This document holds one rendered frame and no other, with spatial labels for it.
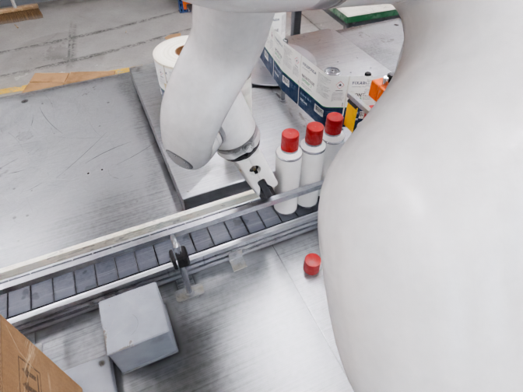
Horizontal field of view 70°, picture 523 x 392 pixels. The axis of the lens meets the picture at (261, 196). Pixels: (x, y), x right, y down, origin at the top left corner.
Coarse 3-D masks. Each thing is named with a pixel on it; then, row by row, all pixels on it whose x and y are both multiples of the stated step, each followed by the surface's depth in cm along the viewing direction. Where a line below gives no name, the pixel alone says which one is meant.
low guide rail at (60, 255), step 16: (192, 208) 79; (208, 208) 79; (144, 224) 76; (160, 224) 77; (96, 240) 73; (112, 240) 74; (48, 256) 71; (64, 256) 72; (0, 272) 68; (16, 272) 70
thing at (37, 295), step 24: (240, 216) 82; (264, 216) 82; (288, 216) 82; (168, 240) 77; (192, 240) 78; (216, 240) 77; (96, 264) 73; (120, 264) 73; (144, 264) 73; (24, 288) 70; (48, 288) 70; (72, 288) 70; (96, 288) 70; (0, 312) 67; (24, 312) 67
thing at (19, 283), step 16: (288, 192) 76; (304, 192) 76; (240, 208) 72; (256, 208) 74; (192, 224) 70; (208, 224) 71; (144, 240) 67; (160, 240) 68; (96, 256) 65; (112, 256) 66; (48, 272) 63; (64, 272) 64; (0, 288) 61; (16, 288) 62
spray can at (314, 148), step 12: (312, 132) 70; (300, 144) 73; (312, 144) 71; (324, 144) 73; (312, 156) 72; (324, 156) 74; (312, 168) 75; (300, 180) 78; (312, 180) 77; (312, 192) 80; (300, 204) 83; (312, 204) 83
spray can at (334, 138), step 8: (336, 112) 73; (328, 120) 72; (336, 120) 72; (328, 128) 73; (336, 128) 73; (328, 136) 74; (336, 136) 74; (344, 136) 75; (328, 144) 74; (336, 144) 74; (328, 152) 76; (336, 152) 76; (328, 160) 77; (320, 192) 84
